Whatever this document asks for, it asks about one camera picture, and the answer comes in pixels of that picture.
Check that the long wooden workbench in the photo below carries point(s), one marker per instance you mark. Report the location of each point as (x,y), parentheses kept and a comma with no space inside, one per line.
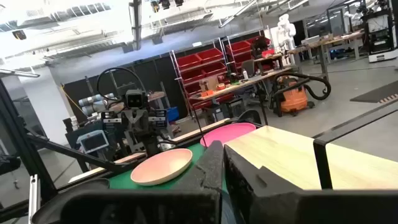
(329,42)

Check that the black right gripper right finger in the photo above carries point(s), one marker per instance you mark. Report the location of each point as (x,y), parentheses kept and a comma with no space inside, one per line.
(248,186)

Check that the red storage bin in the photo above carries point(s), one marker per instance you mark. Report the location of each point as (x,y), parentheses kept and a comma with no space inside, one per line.
(189,61)
(238,47)
(214,69)
(210,55)

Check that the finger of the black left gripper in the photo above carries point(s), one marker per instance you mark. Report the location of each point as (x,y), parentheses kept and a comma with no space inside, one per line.
(153,144)
(139,140)

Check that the black chair back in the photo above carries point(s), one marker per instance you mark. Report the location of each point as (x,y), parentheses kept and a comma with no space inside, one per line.
(249,116)

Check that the white humanoid robot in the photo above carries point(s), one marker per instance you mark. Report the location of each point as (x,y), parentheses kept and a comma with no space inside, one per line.
(286,31)

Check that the black aluminium rig frame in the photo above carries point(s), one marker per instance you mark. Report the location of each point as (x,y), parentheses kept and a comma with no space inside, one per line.
(18,130)

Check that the blue bin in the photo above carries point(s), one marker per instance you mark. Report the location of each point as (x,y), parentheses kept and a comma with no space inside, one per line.
(173,114)

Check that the dark grey plate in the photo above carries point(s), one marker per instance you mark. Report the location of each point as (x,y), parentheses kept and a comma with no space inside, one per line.
(53,205)

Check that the small white-framed screen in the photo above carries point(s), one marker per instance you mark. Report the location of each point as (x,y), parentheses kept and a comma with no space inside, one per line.
(93,141)

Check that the black equipment rack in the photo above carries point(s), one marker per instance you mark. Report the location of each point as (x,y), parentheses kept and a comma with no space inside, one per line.
(381,31)

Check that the pink plate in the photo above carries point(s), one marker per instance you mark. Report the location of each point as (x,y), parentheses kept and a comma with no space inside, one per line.
(228,132)

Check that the peach plate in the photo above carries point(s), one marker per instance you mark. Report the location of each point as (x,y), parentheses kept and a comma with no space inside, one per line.
(161,166)

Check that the white bottle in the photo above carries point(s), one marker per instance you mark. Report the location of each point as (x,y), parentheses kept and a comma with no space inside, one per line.
(245,74)

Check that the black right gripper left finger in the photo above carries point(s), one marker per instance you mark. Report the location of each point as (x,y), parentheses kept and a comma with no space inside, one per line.
(205,174)

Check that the green table mat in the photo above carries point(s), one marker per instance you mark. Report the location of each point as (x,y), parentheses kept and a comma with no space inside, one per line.
(119,183)

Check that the silver aluminium extrusion bar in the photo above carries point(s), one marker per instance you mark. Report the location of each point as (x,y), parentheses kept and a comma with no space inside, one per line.
(34,199)

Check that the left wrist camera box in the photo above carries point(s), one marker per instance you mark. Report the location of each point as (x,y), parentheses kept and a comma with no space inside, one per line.
(136,99)

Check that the orange shop vacuum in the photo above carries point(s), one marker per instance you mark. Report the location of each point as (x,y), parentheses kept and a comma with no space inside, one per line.
(293,98)

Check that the black striped floor mat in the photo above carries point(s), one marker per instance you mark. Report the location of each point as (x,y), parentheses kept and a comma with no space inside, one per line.
(373,93)

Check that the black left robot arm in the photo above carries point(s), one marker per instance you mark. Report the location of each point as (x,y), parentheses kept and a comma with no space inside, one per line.
(93,124)

